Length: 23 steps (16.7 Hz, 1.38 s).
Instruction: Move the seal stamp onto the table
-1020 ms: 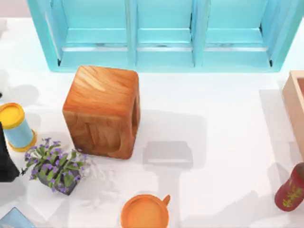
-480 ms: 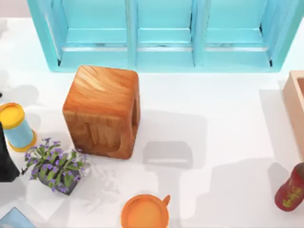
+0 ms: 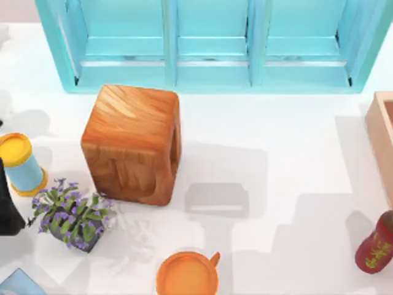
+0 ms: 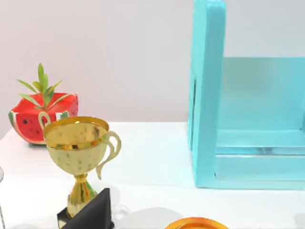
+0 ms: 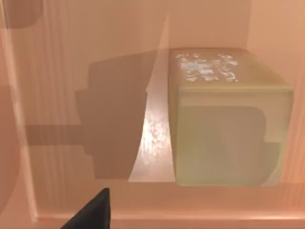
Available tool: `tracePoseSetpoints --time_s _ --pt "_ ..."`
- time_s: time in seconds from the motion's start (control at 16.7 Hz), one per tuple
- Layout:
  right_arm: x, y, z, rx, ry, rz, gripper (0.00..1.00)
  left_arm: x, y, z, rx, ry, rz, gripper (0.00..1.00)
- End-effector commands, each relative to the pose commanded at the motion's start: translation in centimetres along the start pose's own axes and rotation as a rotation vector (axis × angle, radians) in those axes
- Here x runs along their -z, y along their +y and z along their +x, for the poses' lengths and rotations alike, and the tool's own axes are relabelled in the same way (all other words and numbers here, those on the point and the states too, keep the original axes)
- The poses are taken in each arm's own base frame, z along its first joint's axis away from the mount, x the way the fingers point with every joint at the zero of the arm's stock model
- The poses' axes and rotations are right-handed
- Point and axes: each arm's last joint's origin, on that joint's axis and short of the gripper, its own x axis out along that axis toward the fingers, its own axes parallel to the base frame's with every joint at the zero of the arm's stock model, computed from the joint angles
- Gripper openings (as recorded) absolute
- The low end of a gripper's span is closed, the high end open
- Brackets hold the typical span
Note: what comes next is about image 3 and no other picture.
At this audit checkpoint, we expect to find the orange cup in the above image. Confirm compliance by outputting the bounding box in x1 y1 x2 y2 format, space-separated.
155 251 222 295

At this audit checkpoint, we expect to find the brown bread loaf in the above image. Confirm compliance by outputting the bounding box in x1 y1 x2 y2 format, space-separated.
80 84 181 207

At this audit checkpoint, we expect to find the blue can with yellow lid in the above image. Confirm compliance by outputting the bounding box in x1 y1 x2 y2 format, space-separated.
0 132 49 197

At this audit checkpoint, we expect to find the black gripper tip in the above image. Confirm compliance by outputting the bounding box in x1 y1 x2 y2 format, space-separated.
0 157 26 237

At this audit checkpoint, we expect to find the purple flower plant pot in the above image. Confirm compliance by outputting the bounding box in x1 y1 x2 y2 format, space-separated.
27 177 115 254

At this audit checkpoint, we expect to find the light blue flat object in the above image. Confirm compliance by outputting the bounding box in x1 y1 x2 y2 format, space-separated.
0 267 43 295

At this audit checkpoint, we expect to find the red bottle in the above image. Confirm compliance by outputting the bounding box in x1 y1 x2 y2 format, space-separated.
355 210 393 273

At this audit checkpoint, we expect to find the salmon-coloured shallow box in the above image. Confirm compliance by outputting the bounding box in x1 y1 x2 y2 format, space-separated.
365 91 393 211

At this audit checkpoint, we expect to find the light blue rack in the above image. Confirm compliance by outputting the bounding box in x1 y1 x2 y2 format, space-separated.
34 0 393 95

